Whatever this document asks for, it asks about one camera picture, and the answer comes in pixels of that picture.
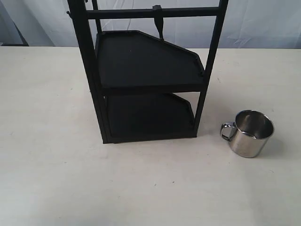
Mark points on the black two-tier metal rack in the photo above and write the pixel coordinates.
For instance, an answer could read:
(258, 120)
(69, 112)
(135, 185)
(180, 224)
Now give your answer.
(143, 88)

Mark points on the black hook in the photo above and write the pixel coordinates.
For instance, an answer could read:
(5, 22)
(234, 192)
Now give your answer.
(158, 20)

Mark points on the stainless steel mug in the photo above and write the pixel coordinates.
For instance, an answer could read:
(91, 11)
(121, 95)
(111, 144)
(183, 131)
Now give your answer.
(248, 133)

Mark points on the white backdrop cloth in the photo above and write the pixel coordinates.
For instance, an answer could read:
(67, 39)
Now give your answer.
(247, 24)

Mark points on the dark vertical panel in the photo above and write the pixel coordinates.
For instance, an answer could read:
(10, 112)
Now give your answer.
(9, 33)

